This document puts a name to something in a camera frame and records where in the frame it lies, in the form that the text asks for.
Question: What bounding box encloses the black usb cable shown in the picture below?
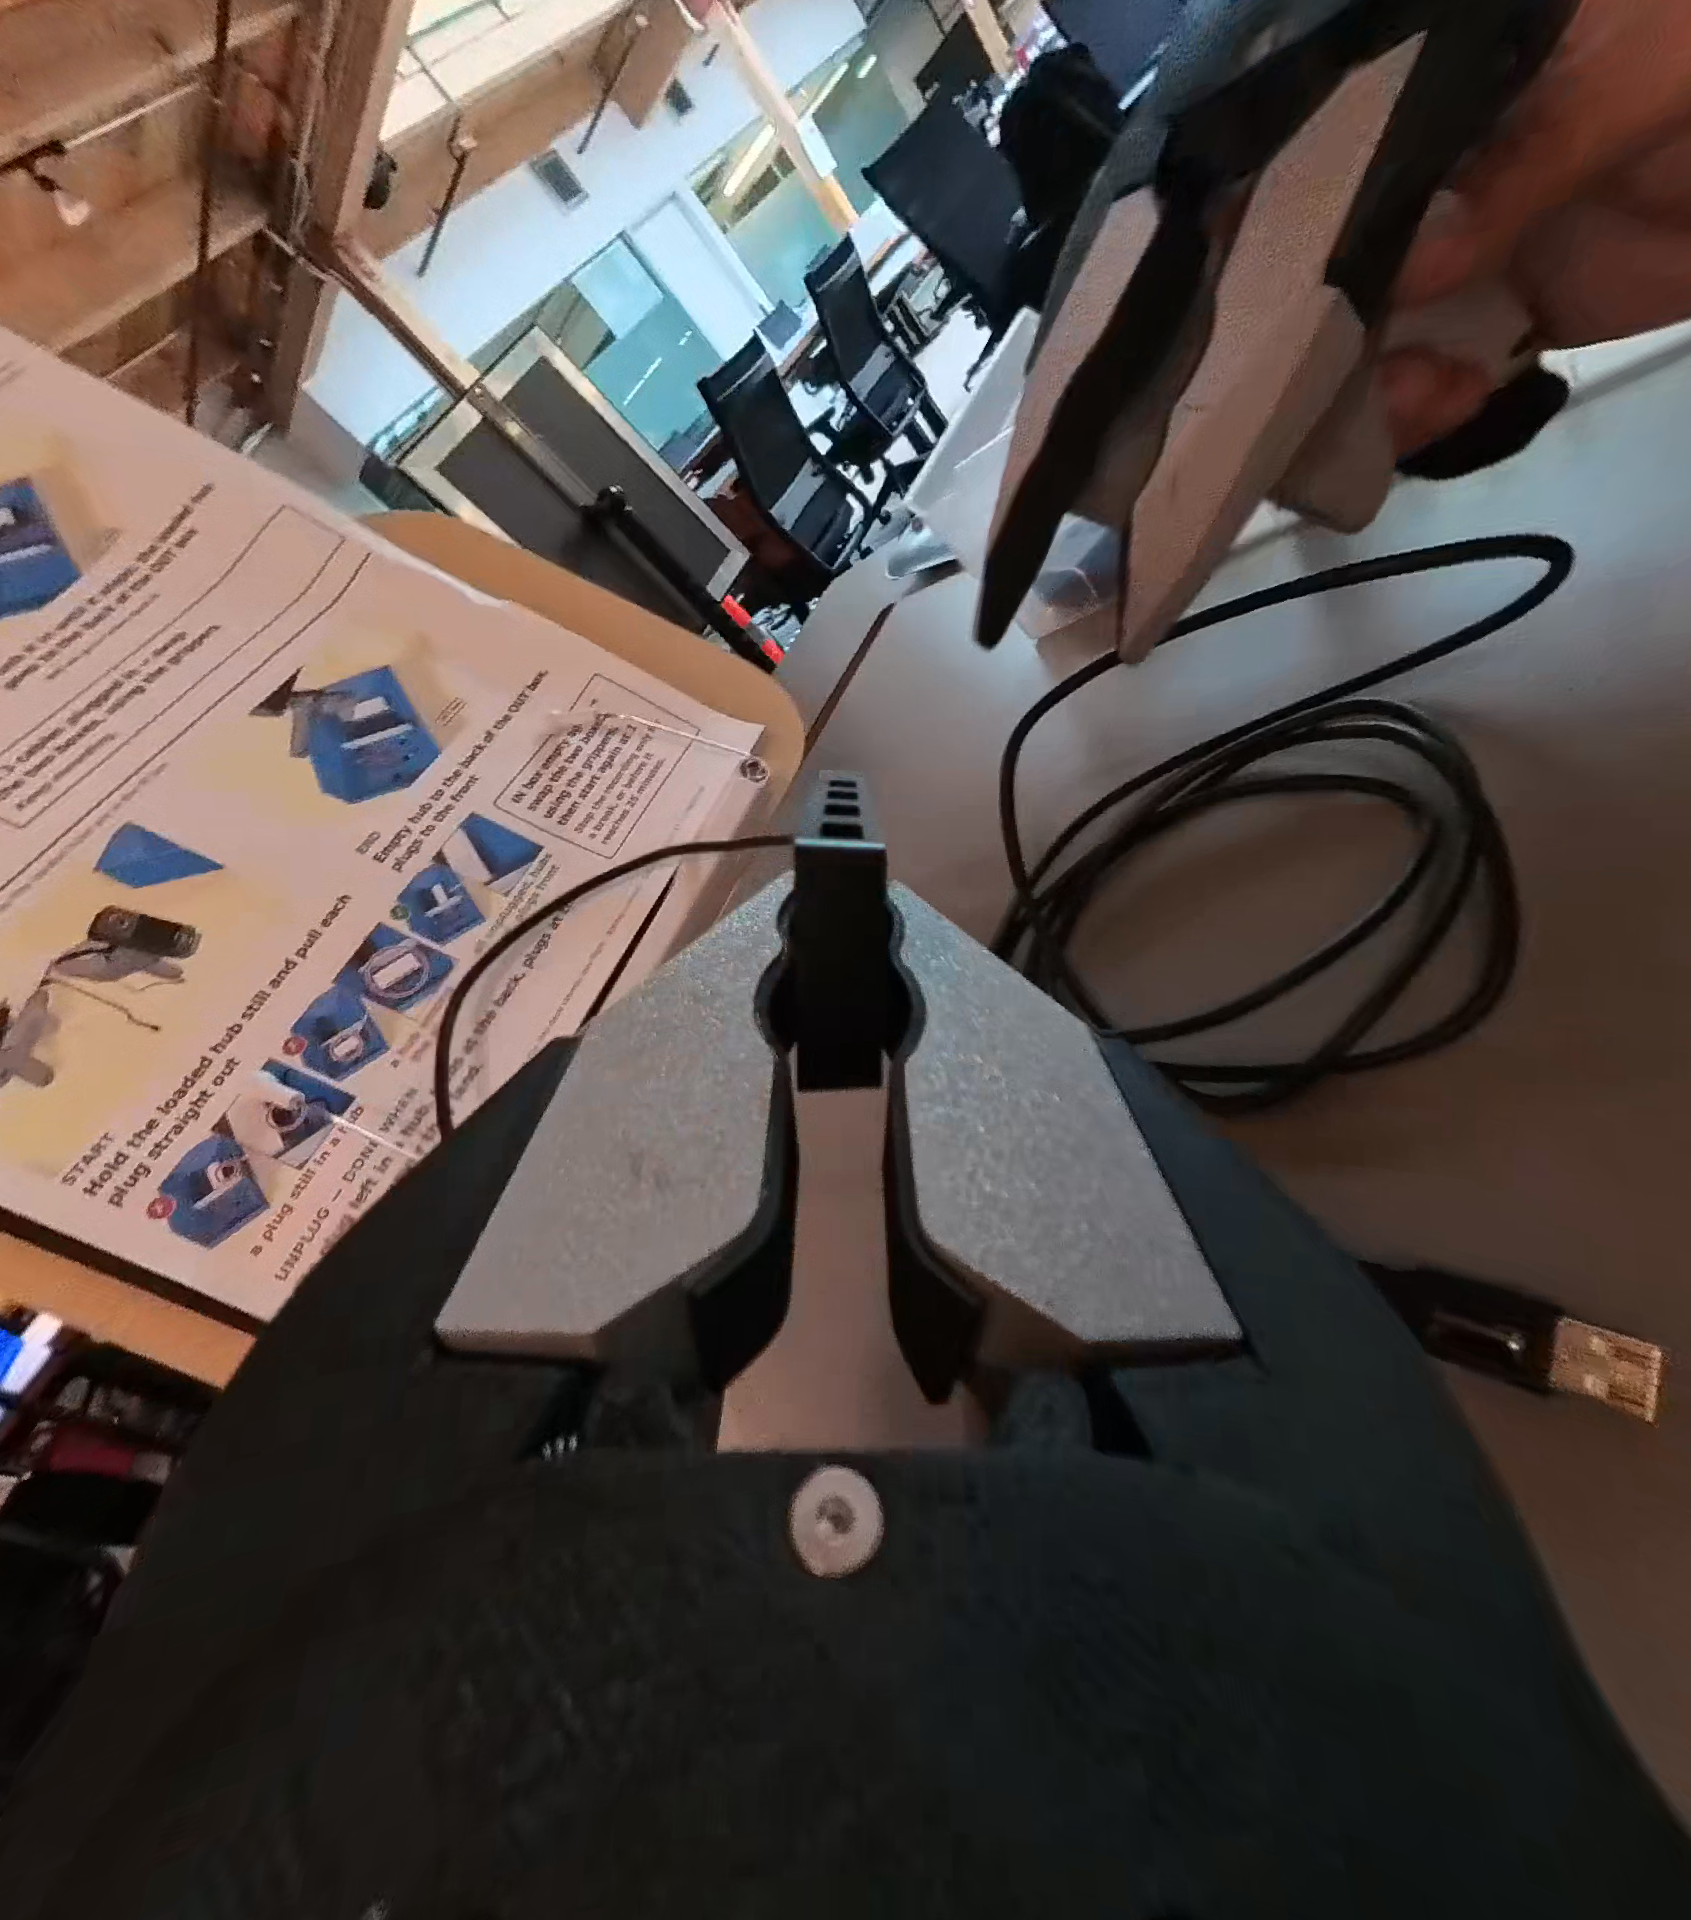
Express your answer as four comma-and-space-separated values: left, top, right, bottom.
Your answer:
991, 533, 1668, 1427

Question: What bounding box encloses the black office chair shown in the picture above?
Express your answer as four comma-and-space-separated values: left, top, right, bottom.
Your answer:
804, 240, 938, 499
695, 333, 878, 602
865, 96, 1027, 326

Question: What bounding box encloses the person's right hand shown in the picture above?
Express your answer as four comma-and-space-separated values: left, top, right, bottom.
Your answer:
1376, 0, 1691, 470

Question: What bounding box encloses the instruction sheet on stand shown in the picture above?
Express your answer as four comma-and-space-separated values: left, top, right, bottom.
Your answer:
0, 510, 808, 1339

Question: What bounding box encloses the thin black hub cable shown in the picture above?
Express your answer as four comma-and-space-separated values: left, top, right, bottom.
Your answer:
433, 838, 801, 1150

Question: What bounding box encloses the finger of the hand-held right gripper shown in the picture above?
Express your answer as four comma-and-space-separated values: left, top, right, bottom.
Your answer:
974, 193, 1207, 653
1116, 30, 1431, 665

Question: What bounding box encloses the printed instruction sheet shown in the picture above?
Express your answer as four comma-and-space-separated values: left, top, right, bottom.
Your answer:
0, 262, 771, 1328

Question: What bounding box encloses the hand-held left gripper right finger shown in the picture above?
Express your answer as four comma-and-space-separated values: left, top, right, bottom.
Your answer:
883, 878, 1246, 1405

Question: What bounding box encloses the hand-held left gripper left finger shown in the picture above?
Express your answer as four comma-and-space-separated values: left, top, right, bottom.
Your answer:
433, 873, 801, 1364

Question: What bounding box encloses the marker sign on tripod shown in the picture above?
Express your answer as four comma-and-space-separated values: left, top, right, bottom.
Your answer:
398, 331, 787, 669

